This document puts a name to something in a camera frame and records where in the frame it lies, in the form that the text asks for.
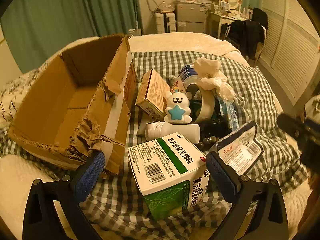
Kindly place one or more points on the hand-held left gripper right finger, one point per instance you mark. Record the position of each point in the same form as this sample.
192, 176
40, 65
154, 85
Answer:
220, 175

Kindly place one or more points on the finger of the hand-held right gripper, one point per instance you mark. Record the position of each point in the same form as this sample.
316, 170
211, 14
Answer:
290, 125

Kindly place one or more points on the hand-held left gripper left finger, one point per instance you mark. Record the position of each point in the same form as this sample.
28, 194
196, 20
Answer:
90, 172

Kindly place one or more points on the black-edged foil pouch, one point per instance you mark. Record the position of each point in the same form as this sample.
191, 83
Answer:
240, 150

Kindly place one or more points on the clear blue blister pack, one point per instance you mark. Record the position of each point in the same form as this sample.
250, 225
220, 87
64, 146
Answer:
228, 115

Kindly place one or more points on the green and white medicine box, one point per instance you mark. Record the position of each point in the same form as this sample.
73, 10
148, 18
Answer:
160, 160

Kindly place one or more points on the white plastic bottle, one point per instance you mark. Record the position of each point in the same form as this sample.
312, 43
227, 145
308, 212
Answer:
172, 130

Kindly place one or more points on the tape roll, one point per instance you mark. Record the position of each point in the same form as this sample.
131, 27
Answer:
208, 105

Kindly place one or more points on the torn cardboard box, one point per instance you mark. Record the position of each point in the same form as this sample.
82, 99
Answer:
62, 100

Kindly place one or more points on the white bear toy blue star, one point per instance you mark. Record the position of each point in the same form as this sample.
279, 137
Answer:
176, 101

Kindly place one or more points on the white plastic bag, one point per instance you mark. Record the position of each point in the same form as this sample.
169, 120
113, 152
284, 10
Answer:
210, 72

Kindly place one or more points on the brown medicine box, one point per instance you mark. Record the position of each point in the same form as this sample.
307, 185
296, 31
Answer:
152, 92

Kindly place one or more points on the small clear plastic bottle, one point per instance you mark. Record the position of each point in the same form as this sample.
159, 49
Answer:
187, 73

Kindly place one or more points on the green checkered cloth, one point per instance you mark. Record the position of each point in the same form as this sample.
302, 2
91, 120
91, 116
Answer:
250, 85

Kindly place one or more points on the white chair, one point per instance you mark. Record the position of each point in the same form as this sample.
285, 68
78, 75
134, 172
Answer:
258, 55

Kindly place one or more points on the white louvered closet doors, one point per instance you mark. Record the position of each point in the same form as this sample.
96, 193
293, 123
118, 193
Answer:
287, 42

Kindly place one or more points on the colourful cartoon packet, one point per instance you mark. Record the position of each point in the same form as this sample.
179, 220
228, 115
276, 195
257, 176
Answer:
178, 85

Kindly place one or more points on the chair with black clothes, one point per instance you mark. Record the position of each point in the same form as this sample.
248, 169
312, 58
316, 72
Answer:
247, 35

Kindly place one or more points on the floral bedding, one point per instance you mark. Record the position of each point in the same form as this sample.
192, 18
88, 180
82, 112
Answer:
10, 100

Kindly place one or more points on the white vanity table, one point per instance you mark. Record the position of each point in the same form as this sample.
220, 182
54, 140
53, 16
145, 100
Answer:
220, 17

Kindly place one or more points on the cream fleece blanket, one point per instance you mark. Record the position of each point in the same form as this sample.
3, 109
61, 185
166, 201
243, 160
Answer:
175, 40

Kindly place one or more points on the grey mini fridge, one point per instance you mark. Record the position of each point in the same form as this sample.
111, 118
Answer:
190, 12

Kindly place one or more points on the white suitcase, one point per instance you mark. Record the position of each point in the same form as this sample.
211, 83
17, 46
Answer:
165, 22

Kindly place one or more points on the wide green curtain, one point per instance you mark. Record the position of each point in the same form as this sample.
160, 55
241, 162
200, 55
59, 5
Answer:
62, 10

